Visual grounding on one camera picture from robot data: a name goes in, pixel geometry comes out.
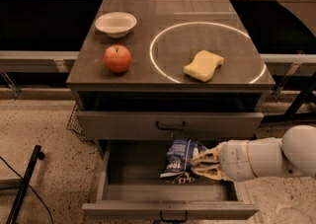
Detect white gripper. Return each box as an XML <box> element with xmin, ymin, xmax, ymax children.
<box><xmin>191</xmin><ymin>140</ymin><xmax>255</xmax><ymax>182</ymax></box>

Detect yellow sponge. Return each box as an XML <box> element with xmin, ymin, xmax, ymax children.
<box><xmin>184</xmin><ymin>50</ymin><xmax>224</xmax><ymax>82</ymax></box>

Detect white bowl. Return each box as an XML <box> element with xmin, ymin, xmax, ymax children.
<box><xmin>95</xmin><ymin>12</ymin><xmax>137</xmax><ymax>38</ymax></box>

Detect black cable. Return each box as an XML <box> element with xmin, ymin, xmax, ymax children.
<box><xmin>0</xmin><ymin>156</ymin><xmax>55</xmax><ymax>224</ymax></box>

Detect top drawer with handle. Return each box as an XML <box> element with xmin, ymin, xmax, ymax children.
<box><xmin>76</xmin><ymin>111</ymin><xmax>264</xmax><ymax>140</ymax></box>

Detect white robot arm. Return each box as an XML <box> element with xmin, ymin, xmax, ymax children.
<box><xmin>191</xmin><ymin>125</ymin><xmax>316</xmax><ymax>182</ymax></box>

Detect black stand leg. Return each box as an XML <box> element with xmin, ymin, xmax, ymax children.
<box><xmin>6</xmin><ymin>145</ymin><xmax>44</xmax><ymax>224</ymax></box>

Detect blue chip bag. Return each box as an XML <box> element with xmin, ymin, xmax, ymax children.
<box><xmin>160</xmin><ymin>136</ymin><xmax>206</xmax><ymax>185</ymax></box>

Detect red apple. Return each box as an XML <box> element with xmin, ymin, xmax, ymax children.
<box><xmin>103</xmin><ymin>44</ymin><xmax>131</xmax><ymax>74</ymax></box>

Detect open middle drawer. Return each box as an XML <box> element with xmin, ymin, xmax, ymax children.
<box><xmin>83</xmin><ymin>141</ymin><xmax>259</xmax><ymax>223</ymax></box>

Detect wire mesh basket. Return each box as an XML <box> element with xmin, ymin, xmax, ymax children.
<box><xmin>66</xmin><ymin>105</ymin><xmax>93</xmax><ymax>144</ymax></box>

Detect grey drawer cabinet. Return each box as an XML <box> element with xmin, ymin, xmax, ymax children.
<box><xmin>65</xmin><ymin>0</ymin><xmax>276</xmax><ymax>157</ymax></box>

